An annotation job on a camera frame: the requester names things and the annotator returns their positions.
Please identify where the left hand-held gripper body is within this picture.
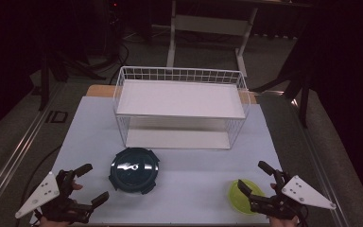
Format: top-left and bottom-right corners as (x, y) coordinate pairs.
(14, 169), (94, 224)

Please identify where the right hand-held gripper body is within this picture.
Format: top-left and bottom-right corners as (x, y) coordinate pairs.
(249, 169), (337, 221)

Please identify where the clear container with green lid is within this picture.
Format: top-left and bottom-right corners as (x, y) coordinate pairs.
(228, 179), (266, 216)

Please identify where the dark teal round lidded container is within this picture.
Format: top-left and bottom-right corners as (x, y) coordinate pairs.
(108, 147), (161, 196)

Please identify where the white wire shelf rack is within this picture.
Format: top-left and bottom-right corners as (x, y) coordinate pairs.
(112, 65), (251, 150)

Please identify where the person's left hand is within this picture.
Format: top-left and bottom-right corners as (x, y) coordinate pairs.
(38, 181), (84, 227)

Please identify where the person's right hand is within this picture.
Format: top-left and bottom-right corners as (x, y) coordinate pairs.
(268, 183), (301, 227)

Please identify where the white table cover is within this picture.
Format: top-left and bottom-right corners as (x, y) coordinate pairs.
(29, 96), (283, 226)

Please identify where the black stand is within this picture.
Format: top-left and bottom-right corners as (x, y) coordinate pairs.
(39, 46), (107, 112)
(251, 60), (315, 129)

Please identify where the black cable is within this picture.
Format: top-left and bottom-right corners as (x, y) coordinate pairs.
(108, 42), (130, 85)
(15, 144), (63, 227)

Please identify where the aluminium rail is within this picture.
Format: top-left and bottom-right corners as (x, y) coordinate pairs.
(291, 97), (352, 227)
(0, 83), (64, 218)

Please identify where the white metal desk frame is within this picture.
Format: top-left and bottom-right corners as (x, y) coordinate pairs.
(165, 0), (259, 79)

